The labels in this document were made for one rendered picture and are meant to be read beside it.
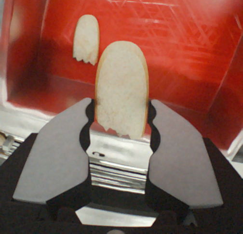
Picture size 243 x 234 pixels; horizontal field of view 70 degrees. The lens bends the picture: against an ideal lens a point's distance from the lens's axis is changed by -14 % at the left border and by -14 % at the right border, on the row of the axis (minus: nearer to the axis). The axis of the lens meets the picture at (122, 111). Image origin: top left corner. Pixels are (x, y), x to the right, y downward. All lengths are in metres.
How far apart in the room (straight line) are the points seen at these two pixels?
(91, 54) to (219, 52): 0.19
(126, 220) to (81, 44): 0.36
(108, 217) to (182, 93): 0.30
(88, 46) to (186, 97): 0.17
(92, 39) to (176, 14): 0.12
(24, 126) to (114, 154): 0.16
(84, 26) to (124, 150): 0.20
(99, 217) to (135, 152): 0.19
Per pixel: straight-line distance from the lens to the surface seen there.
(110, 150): 0.33
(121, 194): 0.49
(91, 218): 0.46
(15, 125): 0.35
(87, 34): 0.28
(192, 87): 0.32
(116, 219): 0.46
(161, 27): 0.29
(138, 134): 0.15
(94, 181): 0.39
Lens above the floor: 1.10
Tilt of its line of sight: 59 degrees down
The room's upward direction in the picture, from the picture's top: 178 degrees counter-clockwise
